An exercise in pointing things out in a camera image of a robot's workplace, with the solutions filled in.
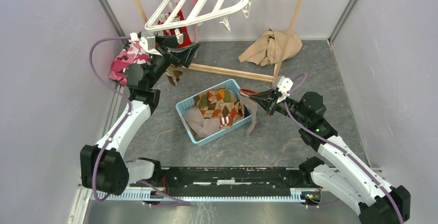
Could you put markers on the red snowflake sock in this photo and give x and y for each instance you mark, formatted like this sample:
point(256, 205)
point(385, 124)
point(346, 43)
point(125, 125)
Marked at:
point(182, 30)

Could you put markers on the brown cream striped sock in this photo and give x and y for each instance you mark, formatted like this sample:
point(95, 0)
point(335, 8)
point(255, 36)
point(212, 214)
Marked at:
point(173, 74)

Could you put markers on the orange white striped beige sock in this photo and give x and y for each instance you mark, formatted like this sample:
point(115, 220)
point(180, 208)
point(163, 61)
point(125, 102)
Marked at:
point(249, 104)

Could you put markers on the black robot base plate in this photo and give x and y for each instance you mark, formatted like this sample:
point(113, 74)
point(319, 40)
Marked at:
point(185, 186)

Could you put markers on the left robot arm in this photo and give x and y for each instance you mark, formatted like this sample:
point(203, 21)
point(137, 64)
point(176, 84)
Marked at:
point(139, 66)

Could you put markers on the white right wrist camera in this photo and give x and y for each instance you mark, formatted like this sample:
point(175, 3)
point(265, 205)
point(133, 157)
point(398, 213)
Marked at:
point(284, 86)

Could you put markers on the wooden hanger stand frame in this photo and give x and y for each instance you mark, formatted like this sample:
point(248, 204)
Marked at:
point(231, 72)

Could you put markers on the beige crumpled cloth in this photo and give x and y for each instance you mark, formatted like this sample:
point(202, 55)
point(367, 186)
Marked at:
point(266, 50)

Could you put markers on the argyle patterned sock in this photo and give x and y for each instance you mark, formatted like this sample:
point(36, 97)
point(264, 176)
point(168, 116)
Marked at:
point(221, 104)

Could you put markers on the pink camouflage cloth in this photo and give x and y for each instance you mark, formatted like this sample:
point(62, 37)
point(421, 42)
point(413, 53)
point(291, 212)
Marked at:
point(131, 53)

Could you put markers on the white plastic clip hanger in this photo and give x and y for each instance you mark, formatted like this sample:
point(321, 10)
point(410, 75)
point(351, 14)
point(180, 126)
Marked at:
point(196, 12)

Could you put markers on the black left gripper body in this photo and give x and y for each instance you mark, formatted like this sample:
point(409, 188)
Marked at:
point(158, 64)

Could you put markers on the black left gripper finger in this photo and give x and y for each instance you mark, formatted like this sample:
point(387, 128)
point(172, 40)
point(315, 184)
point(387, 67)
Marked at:
point(167, 42)
point(182, 57)

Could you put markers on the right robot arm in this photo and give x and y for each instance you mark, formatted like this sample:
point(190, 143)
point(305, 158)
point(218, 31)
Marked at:
point(370, 196)

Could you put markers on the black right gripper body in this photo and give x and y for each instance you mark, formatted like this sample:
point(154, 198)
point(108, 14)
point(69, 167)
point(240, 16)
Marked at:
point(280, 107)

